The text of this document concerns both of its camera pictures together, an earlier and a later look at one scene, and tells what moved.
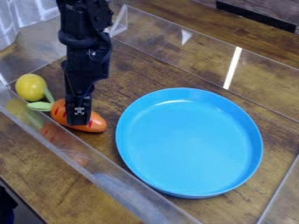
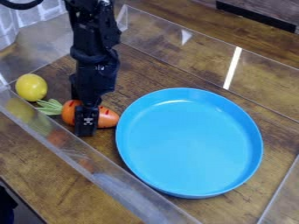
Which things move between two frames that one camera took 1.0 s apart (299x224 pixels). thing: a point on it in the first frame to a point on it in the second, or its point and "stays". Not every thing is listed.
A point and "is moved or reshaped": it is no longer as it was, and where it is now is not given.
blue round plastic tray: [190, 143] stays
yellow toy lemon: [31, 87] stays
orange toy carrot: [59, 109] is moved or reshaped
